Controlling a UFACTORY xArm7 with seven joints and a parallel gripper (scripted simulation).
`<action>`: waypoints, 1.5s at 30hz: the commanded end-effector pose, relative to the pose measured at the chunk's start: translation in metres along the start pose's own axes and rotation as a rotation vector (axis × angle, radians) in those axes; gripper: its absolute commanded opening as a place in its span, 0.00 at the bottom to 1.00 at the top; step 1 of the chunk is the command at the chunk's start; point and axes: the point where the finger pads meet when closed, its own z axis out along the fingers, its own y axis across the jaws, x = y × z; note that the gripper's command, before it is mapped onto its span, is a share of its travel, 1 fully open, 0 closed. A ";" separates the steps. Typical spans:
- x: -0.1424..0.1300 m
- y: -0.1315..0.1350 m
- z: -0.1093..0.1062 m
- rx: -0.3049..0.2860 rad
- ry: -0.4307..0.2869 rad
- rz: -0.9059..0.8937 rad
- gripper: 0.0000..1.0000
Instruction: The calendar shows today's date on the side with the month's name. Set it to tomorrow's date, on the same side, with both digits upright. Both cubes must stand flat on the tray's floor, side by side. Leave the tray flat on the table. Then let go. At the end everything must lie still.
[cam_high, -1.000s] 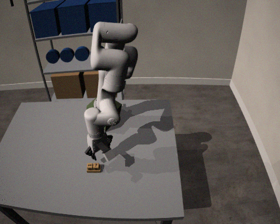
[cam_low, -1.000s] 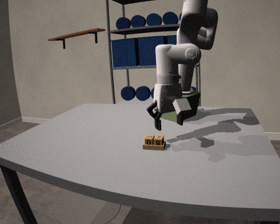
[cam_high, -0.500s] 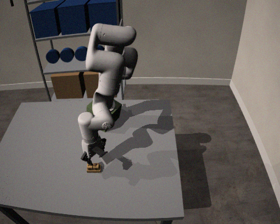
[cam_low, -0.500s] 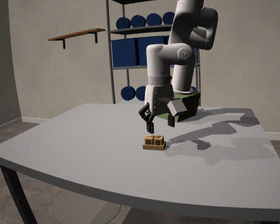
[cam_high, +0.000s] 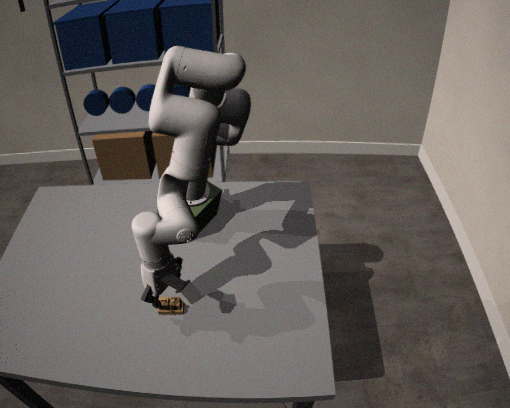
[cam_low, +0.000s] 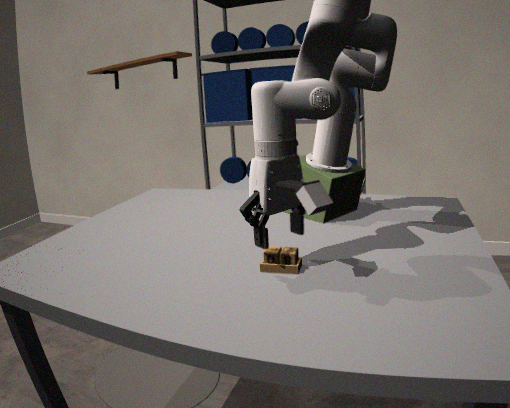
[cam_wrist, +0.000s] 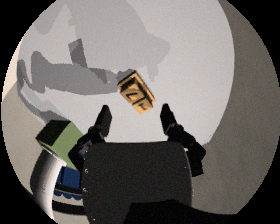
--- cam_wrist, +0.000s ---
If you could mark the brown wooden number cube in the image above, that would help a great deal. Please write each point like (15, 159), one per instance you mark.
(132, 90)
(143, 104)

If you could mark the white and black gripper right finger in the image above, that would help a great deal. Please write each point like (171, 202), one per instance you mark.
(176, 133)

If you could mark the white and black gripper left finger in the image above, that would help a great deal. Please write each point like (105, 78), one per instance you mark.
(96, 134)

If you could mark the shallow wooden tray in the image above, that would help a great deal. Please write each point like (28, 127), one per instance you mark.
(137, 76)

